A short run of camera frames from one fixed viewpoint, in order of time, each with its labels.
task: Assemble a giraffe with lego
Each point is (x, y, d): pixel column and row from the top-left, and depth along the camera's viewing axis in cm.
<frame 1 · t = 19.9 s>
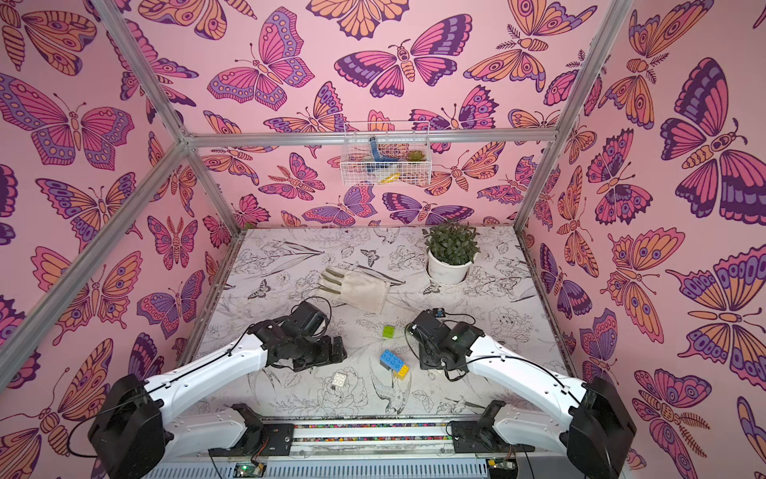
left hand: (337, 356, 81), fingers open
right hand: (433, 356, 80), fingers open
lime green lego brick: (388, 331, 94), on the table
white lego brick: (339, 379, 83), point 3 cm above the table
beige work glove: (358, 284, 105), on the table
potted green plant: (452, 248, 92), point 19 cm above the table

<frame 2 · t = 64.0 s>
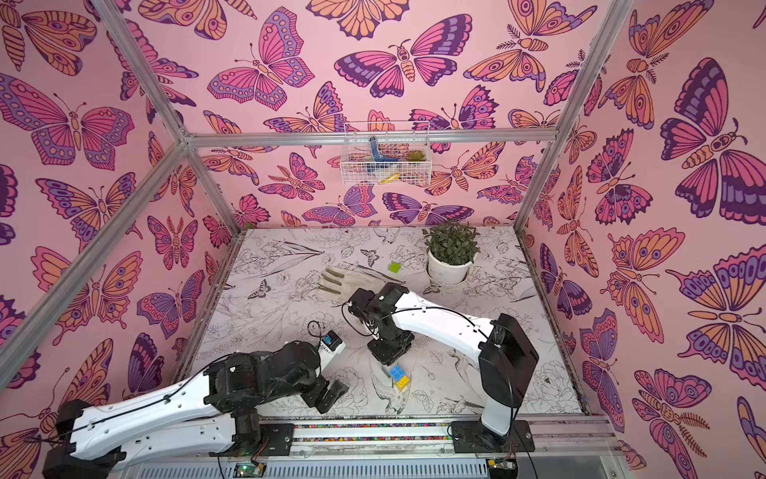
left hand: (337, 376, 70), fingers open
right hand: (389, 356, 78), fingers open
lime green lego brick 2: (394, 267, 111), on the table
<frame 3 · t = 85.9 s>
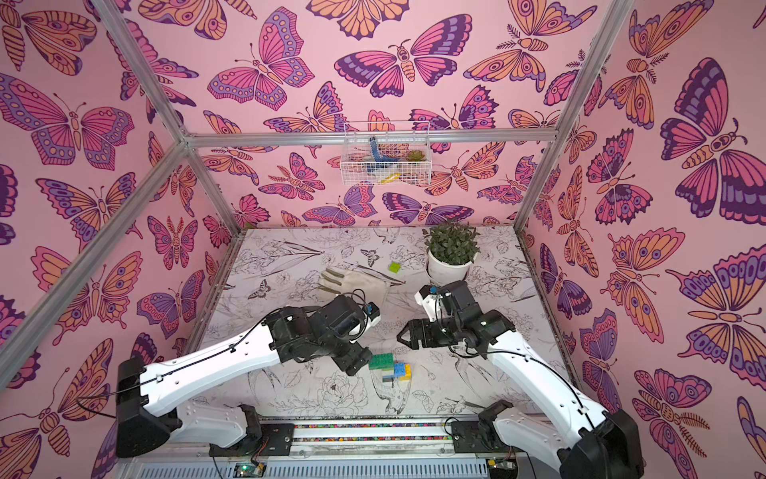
left hand: (363, 348, 72), fingers open
right hand: (409, 334, 76), fingers open
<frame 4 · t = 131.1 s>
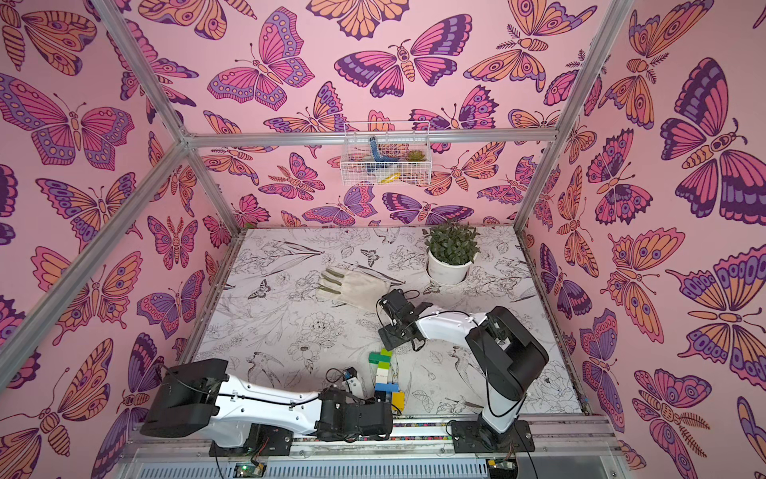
left hand: (383, 421, 75), fingers open
right hand: (397, 331, 93), fingers open
lime green lego brick 2: (385, 352, 85), point 5 cm above the table
